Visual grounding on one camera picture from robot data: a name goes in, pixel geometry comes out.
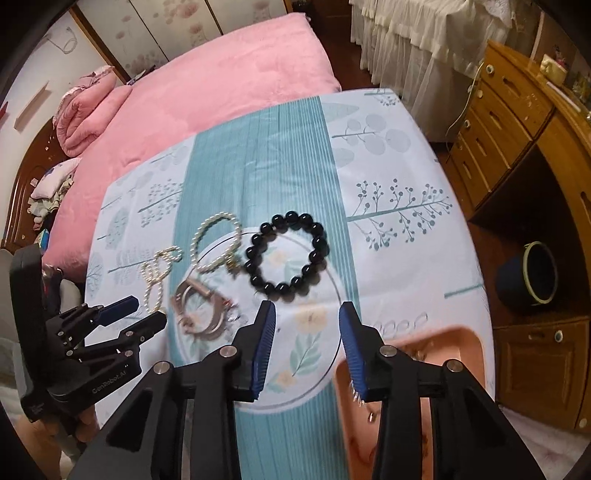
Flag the folded pink quilt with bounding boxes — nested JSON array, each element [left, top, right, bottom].
[[53, 65, 134, 158]]

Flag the pink bed blanket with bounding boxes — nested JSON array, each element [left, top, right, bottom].
[[41, 11, 342, 282]]

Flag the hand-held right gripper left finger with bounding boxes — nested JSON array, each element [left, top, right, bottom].
[[69, 300, 278, 480]]

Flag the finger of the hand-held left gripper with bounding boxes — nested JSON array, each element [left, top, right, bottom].
[[65, 311, 168, 366], [58, 296, 140, 343]]

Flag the black bead bracelet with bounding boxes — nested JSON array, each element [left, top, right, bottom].
[[245, 211, 329, 303]]

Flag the wooden desk with drawers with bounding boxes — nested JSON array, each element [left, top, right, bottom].
[[445, 39, 591, 430]]

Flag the white wall shelf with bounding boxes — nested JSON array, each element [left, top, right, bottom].
[[15, 82, 49, 131]]

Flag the floral sliding wardrobe doors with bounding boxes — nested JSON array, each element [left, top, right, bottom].
[[69, 0, 296, 80]]

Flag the leaf printed cloth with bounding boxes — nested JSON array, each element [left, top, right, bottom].
[[84, 88, 497, 480]]

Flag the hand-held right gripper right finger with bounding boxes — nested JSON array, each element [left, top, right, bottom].
[[338, 301, 548, 480]]

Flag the floral pillow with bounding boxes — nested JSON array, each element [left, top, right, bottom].
[[30, 157, 81, 204]]

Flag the person's left hand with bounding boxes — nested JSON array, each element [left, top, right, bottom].
[[60, 402, 100, 462]]

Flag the pile of colourful clothes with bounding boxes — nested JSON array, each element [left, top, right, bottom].
[[28, 194, 63, 234]]

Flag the yellow ceramic holder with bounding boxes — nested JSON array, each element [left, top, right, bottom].
[[540, 53, 570, 85]]

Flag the gold and pearl chain bracelet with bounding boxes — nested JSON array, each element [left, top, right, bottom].
[[141, 246, 183, 317]]

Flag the dark blue waste bin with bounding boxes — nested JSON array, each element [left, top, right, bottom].
[[496, 241, 559, 311]]

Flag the white cable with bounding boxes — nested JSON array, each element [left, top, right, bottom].
[[445, 60, 490, 145]]

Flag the white lace curtain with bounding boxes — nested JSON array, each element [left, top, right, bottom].
[[348, 0, 513, 144]]

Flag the white pearl bracelet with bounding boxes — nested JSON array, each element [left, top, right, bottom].
[[188, 212, 244, 274]]

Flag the pink plastic tray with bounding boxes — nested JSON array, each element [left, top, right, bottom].
[[333, 325, 485, 480]]

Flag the wooden headboard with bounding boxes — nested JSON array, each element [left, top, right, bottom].
[[0, 115, 63, 250]]

